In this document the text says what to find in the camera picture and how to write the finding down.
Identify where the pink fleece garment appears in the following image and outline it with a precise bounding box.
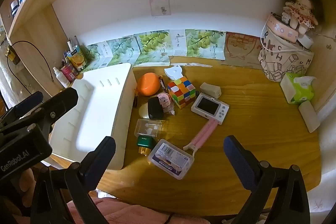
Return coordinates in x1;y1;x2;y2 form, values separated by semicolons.
66;198;210;224

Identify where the square paper wall note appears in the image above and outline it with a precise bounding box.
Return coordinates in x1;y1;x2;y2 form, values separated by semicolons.
150;0;170;16

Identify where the wooden shelf unit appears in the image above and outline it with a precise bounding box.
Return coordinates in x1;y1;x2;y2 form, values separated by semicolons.
0;0;90;98

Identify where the white charger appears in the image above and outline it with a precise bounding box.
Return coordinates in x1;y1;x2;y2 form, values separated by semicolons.
297;34;314;48

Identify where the white embroidered cloth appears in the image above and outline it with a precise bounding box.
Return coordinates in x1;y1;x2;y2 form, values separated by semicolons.
307;119;336;224

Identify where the pink round box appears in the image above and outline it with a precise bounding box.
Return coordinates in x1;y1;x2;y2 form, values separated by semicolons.
266;13;300;44

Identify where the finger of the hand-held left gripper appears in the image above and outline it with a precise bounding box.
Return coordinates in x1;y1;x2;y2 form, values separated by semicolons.
26;88;79;141
0;91;44;126

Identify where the white plastic storage bin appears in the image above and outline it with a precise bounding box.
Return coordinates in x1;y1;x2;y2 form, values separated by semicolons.
42;63;137;170

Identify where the red printed can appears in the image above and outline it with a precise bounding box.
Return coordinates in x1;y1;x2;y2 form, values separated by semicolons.
59;61;79;83

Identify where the thin black cable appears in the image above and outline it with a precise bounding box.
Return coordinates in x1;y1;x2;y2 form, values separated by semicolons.
7;41;54;83

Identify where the black and cream compact case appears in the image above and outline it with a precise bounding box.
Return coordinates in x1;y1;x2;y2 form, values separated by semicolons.
139;96;164;120

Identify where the person's left hand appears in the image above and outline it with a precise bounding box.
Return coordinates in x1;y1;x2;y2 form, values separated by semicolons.
0;168;35;215

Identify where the brown-haired rag doll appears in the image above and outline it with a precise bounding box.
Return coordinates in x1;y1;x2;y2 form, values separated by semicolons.
282;0;324;35

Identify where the green bottle with gold cap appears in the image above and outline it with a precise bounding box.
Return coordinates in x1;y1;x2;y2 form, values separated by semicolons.
136;135;155;157

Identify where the small grey-white box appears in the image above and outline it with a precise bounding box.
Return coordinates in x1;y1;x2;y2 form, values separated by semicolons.
199;82;221;98

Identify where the white fan-shaped plastic piece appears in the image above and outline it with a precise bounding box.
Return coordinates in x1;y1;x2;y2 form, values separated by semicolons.
164;64;184;81

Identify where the clear labelled plastic box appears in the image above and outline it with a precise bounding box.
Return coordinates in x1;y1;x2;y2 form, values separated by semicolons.
147;139;195;180

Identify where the white tissue pack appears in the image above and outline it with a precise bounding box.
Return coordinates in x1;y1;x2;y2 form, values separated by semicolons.
298;101;321;133

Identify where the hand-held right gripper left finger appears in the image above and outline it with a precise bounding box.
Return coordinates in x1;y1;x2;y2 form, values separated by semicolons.
30;136;116;224

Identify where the letter print fabric basket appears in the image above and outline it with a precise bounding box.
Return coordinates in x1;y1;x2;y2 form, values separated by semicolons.
258;30;315;83

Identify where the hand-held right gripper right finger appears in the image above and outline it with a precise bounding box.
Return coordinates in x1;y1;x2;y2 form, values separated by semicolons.
223;135;311;224

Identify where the white lace curtain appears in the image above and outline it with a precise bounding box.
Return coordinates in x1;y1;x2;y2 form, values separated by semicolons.
0;56;16;111

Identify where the orange egg-shaped case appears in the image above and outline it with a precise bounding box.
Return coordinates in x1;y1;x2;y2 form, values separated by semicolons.
136;72;161;96

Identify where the white mini camera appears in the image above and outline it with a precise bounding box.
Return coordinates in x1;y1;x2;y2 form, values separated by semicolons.
191;93;230;125

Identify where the green tissue pack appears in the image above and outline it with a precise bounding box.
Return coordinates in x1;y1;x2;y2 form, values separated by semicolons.
280;72;317;104

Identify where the pink pig figure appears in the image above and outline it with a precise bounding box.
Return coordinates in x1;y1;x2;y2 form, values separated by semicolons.
157;92;176;116

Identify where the orange print carton pack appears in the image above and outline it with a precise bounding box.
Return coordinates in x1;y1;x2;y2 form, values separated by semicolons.
66;46;87;72

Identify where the clear case with yellow stickers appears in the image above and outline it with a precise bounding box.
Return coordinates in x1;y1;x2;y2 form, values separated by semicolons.
134;119;163;140

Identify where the brown cardboard with drawing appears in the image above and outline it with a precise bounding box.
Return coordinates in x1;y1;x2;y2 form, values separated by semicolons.
224;32;263;69

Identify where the white cable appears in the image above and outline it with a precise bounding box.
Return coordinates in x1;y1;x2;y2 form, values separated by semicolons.
261;18;306;52

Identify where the small yellow fitting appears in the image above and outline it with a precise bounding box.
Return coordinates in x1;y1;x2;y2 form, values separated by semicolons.
5;46;20;65

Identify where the white squeeze bottle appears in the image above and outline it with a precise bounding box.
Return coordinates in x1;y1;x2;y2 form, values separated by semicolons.
52;67;70;88

